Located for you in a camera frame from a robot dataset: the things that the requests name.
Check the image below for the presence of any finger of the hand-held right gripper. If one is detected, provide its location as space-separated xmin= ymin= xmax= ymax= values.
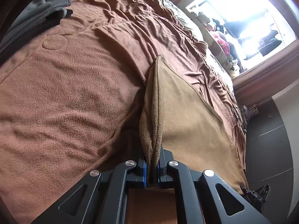
xmin=240 ymin=184 xmax=271 ymax=213

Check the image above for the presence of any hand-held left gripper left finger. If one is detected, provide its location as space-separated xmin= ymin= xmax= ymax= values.
xmin=30 ymin=160 xmax=147 ymax=224

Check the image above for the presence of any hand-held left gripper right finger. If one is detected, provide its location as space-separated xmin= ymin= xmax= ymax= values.
xmin=157 ymin=148 xmax=271 ymax=224

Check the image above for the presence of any brown printed t-shirt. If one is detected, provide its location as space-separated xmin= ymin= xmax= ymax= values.
xmin=127 ymin=54 xmax=249 ymax=224

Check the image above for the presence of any brown fleece blanket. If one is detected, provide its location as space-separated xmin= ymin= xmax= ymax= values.
xmin=0 ymin=0 xmax=248 ymax=224

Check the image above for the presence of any pile of plush toys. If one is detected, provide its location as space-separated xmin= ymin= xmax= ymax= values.
xmin=189 ymin=10 xmax=241 ymax=78

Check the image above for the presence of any bright window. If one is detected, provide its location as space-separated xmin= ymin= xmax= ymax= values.
xmin=187 ymin=0 xmax=295 ymax=69

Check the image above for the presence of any grey folded garment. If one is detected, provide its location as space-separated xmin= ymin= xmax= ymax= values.
xmin=0 ymin=0 xmax=72 ymax=59

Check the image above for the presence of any black cable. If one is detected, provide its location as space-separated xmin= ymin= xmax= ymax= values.
xmin=232 ymin=106 xmax=248 ymax=132

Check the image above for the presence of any white wire rack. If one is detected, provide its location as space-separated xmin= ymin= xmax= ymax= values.
xmin=242 ymin=102 xmax=260 ymax=120

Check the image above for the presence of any wooden window frame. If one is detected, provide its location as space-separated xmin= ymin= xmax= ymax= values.
xmin=232 ymin=44 xmax=299 ymax=103

